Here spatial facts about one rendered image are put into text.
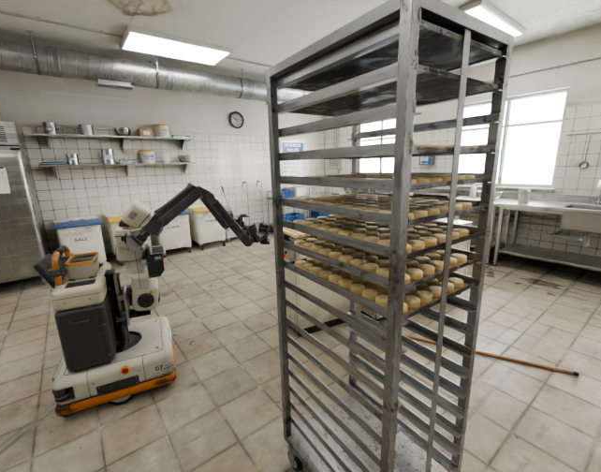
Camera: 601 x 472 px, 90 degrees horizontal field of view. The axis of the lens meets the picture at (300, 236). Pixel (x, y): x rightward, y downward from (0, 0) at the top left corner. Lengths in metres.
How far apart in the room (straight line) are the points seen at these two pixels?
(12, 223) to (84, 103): 2.10
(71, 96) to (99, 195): 1.48
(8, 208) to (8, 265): 0.70
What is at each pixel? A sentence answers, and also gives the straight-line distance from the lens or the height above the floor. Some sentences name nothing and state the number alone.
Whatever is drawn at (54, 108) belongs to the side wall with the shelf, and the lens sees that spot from 5.96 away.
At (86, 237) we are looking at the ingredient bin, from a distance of 5.32.
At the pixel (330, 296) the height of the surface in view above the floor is 0.32.
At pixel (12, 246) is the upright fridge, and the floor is 0.59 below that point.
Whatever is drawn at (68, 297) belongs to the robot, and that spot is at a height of 0.77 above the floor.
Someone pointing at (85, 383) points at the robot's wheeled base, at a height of 0.23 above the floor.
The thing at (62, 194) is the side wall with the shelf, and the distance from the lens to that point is 5.90.
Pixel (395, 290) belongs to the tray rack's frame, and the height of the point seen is 1.14.
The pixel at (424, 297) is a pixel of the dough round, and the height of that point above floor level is 1.06.
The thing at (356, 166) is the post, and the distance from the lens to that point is 1.50.
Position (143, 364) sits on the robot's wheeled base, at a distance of 2.33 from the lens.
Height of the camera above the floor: 1.47
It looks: 13 degrees down
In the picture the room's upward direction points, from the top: 2 degrees counter-clockwise
